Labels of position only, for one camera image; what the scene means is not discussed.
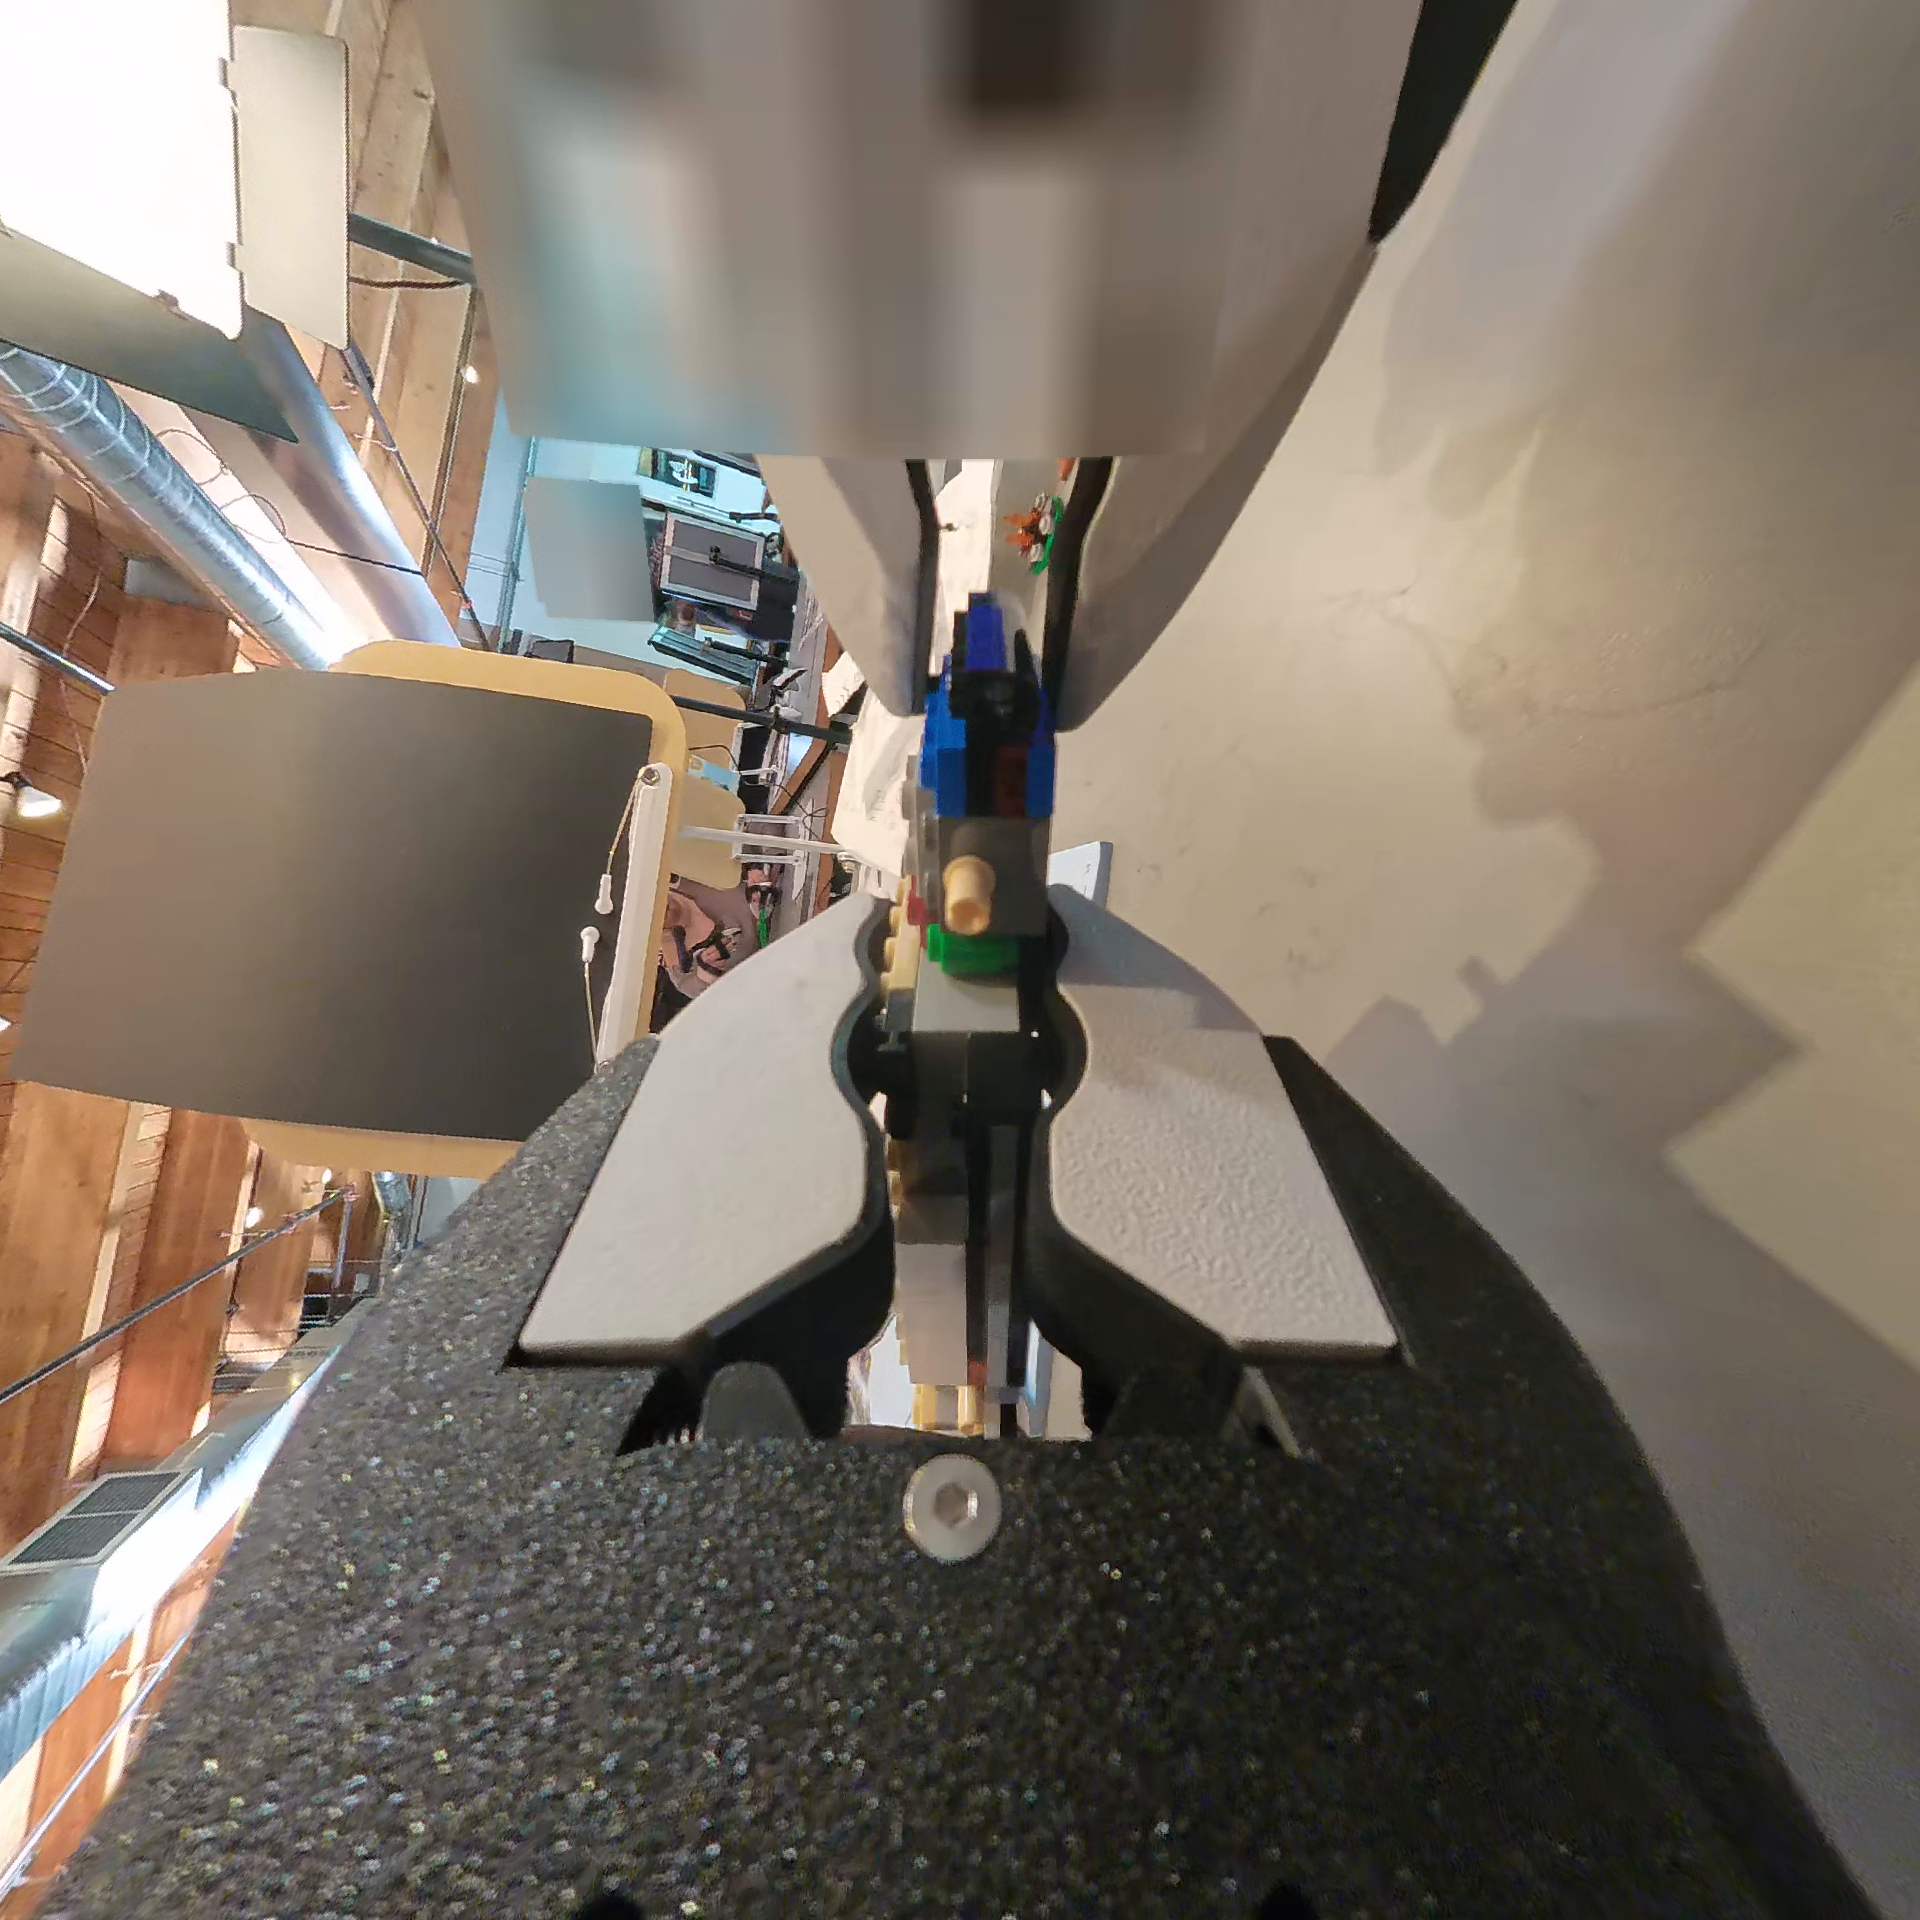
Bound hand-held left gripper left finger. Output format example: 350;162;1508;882
513;895;905;1370

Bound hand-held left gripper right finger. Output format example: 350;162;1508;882
1020;882;1408;1366

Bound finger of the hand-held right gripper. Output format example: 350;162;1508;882
1049;247;1379;740
757;453;944;715

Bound toy brick model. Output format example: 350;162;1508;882
877;592;1069;1445

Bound wooden chair with black back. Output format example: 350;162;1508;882
12;641;689;1180

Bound grey hanging panel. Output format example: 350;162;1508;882
232;27;354;349

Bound metal vent grille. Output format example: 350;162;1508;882
0;1468;201;1574

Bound white hanging light panel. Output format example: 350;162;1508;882
0;0;249;345

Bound white stand with cord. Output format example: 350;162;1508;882
579;760;674;1054

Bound silver ventilation duct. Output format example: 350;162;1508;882
0;336;504;679

